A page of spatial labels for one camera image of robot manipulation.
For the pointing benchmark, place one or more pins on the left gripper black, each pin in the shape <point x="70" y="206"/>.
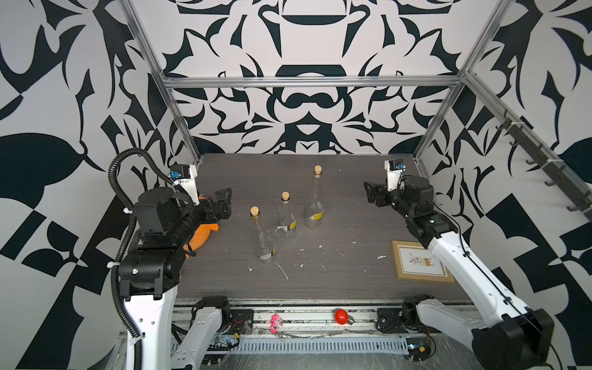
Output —
<point x="220" y="206"/>

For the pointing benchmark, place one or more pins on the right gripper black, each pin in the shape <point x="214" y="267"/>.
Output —
<point x="381" y="200"/>

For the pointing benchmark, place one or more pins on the glass bottle with cork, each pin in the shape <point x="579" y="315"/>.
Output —
<point x="262" y="241"/>
<point x="286" y="219"/>

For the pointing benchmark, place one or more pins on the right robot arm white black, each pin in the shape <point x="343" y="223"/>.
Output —
<point x="509" y="334"/>

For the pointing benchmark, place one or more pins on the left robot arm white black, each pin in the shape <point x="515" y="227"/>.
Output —
<point x="150" y="274"/>

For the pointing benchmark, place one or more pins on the far tall glass bottle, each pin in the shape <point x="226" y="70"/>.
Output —
<point x="314" y="208"/>

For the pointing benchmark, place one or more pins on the orange shark plush toy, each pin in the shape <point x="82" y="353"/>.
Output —
<point x="201" y="236"/>

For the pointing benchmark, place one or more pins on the wooden framed picture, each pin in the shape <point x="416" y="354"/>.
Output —
<point x="415" y="263"/>

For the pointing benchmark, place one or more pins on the red ball knob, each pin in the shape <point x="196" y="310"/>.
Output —
<point x="342" y="317"/>

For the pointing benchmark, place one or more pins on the pink clip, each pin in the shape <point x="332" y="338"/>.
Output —
<point x="276" y="323"/>

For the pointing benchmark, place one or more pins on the green circuit board left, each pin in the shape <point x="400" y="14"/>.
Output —
<point x="224" y="344"/>

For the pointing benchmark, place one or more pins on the circuit board right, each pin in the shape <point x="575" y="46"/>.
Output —
<point x="420" y="352"/>

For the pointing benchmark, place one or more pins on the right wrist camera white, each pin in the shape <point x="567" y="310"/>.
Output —
<point x="394" y="171"/>

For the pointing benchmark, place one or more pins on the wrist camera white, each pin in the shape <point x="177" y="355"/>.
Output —
<point x="186" y="176"/>
<point x="394" y="171"/>

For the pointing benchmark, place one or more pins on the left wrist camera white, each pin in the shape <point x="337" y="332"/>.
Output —
<point x="186" y="176"/>

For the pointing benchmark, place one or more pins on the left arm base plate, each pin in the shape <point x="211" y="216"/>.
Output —
<point x="242" y="321"/>

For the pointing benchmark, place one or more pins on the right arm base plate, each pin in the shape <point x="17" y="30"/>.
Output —
<point x="391" y="321"/>

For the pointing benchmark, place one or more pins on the white slotted cable duct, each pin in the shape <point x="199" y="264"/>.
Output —
<point x="343" y="345"/>

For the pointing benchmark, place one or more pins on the black wall hook rack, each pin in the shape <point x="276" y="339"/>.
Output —
<point x="541" y="156"/>

